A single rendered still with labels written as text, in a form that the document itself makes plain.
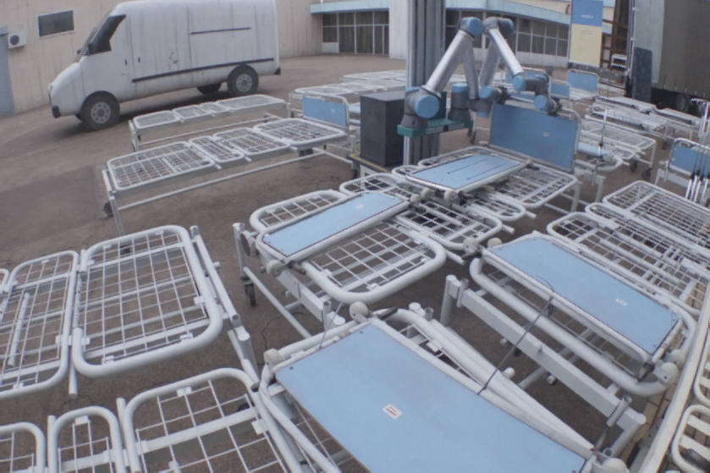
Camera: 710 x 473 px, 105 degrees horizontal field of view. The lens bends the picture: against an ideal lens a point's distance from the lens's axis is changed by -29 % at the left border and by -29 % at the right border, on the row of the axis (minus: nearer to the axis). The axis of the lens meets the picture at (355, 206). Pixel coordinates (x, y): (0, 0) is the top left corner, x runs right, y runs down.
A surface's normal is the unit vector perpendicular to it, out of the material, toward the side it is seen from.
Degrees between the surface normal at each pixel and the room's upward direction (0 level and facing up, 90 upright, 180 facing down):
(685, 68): 90
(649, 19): 90
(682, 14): 90
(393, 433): 5
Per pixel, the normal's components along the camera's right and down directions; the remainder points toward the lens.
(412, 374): 0.06, -0.93
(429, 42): 0.57, 0.35
